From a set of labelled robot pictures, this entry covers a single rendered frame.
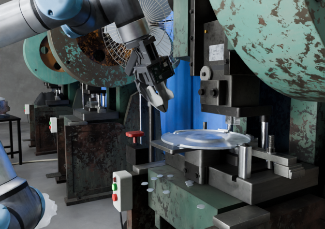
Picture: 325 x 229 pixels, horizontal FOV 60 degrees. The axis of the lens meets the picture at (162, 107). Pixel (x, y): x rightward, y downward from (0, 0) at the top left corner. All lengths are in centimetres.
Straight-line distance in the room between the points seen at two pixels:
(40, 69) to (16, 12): 317
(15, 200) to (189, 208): 47
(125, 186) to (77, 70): 121
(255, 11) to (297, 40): 8
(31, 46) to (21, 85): 361
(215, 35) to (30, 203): 74
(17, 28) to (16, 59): 672
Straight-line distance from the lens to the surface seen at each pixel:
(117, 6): 70
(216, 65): 95
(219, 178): 89
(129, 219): 117
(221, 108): 95
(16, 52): 736
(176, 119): 338
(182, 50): 104
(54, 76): 382
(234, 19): 56
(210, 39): 99
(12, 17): 63
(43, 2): 59
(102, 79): 214
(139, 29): 70
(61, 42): 210
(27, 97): 736
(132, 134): 114
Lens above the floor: 97
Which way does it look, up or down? 5 degrees down
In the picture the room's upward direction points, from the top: straight up
